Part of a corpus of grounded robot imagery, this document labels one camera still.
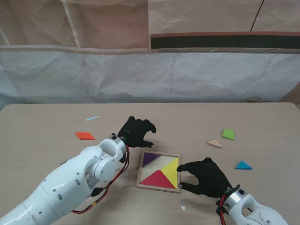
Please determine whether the orange tangram parallelogram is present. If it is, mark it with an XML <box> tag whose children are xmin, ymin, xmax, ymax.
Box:
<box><xmin>75</xmin><ymin>132</ymin><xmax>96</xmax><ymax>141</ymax></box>

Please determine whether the yellow large tangram triangle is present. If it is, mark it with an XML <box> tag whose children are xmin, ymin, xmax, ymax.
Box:
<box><xmin>160</xmin><ymin>157</ymin><xmax>179</xmax><ymax>189</ymax></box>

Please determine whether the marble print backdrop sheet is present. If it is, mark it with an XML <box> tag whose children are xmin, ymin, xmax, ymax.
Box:
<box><xmin>0</xmin><ymin>45</ymin><xmax>300</xmax><ymax>105</ymax></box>

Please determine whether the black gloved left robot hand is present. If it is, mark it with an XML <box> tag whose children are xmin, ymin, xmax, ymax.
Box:
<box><xmin>117</xmin><ymin>116</ymin><xmax>157</xmax><ymax>149</ymax></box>

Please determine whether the natural wood tangram triangle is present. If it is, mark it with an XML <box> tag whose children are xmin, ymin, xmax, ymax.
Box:
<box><xmin>206</xmin><ymin>139</ymin><xmax>223</xmax><ymax>149</ymax></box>

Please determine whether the square wooden tangram tray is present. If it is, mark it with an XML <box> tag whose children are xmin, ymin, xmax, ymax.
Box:
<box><xmin>136</xmin><ymin>150</ymin><xmax>181</xmax><ymax>194</ymax></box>

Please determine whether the red large tangram triangle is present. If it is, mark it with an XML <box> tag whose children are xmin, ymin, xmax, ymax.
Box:
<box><xmin>140</xmin><ymin>169</ymin><xmax>175</xmax><ymax>189</ymax></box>

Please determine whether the purple tangram triangle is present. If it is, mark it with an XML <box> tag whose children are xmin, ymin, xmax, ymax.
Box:
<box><xmin>143</xmin><ymin>152</ymin><xmax>162</xmax><ymax>168</ymax></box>

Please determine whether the green tangram square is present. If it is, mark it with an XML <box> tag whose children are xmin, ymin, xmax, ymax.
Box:
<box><xmin>221</xmin><ymin>128</ymin><xmax>236</xmax><ymax>141</ymax></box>

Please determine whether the red black right hand cable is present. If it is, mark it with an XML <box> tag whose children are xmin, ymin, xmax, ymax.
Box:
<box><xmin>217</xmin><ymin>194</ymin><xmax>228</xmax><ymax>225</ymax></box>

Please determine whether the blue small tangram triangle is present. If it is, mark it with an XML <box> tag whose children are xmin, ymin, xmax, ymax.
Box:
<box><xmin>235</xmin><ymin>160</ymin><xmax>253</xmax><ymax>170</ymax></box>

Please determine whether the beige paper backdrop sheet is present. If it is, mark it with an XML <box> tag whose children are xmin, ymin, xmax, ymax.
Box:
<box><xmin>0</xmin><ymin>0</ymin><xmax>300</xmax><ymax>56</ymax></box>

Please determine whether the red black left hand cable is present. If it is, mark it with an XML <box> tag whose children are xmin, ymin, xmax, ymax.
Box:
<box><xmin>71</xmin><ymin>144</ymin><xmax>130</xmax><ymax>214</ymax></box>

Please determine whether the red black hand cable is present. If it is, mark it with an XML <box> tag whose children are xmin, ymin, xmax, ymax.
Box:
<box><xmin>217</xmin><ymin>194</ymin><xmax>228</xmax><ymax>225</ymax></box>
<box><xmin>71</xmin><ymin>144</ymin><xmax>130</xmax><ymax>214</ymax></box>

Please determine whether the black strip with red edge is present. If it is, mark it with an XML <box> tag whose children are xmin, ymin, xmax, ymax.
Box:
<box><xmin>149</xmin><ymin>32</ymin><xmax>300</xmax><ymax>53</ymax></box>

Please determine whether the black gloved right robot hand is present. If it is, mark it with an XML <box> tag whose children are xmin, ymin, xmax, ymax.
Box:
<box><xmin>176</xmin><ymin>157</ymin><xmax>233</xmax><ymax>200</ymax></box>

